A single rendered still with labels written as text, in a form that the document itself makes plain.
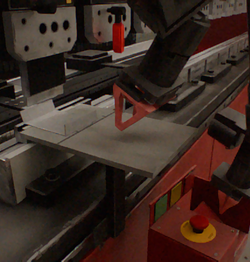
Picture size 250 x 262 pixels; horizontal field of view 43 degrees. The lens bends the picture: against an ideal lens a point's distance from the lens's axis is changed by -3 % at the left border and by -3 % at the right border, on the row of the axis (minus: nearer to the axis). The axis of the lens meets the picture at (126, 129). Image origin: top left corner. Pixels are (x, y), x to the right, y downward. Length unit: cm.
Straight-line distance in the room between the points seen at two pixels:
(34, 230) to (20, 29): 32
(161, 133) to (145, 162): 11
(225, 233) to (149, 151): 28
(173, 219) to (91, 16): 45
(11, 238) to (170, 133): 31
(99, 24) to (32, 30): 18
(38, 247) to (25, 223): 7
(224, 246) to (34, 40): 51
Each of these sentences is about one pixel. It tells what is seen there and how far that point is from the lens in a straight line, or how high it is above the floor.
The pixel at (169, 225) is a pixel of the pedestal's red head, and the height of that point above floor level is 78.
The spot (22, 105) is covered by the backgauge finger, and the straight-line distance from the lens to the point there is 72.
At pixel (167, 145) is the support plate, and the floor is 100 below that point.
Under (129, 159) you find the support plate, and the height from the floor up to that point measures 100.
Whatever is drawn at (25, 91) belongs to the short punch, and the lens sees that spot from 61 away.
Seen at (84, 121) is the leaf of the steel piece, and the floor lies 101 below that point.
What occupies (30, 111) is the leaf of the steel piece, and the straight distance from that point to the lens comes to 64.
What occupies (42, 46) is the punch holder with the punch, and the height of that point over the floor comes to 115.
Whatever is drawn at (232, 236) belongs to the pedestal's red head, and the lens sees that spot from 70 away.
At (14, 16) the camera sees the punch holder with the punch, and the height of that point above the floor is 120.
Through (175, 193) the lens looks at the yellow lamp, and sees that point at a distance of 74.
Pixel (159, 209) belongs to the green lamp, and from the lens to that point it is 70.
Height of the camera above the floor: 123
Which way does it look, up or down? 23 degrees down
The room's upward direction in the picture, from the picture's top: straight up
